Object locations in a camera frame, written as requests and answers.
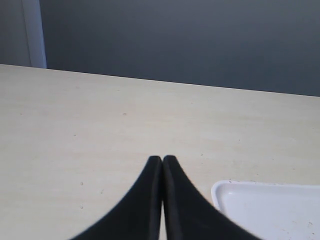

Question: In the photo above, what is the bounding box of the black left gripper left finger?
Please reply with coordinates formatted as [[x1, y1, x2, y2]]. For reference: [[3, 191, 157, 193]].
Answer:
[[73, 156, 162, 240]]

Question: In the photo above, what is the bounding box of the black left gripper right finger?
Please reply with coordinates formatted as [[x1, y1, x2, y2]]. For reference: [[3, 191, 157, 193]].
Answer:
[[162, 155, 258, 240]]

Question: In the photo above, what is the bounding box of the white plastic tray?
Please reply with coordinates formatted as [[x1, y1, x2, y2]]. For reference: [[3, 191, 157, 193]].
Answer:
[[211, 180, 320, 240]]

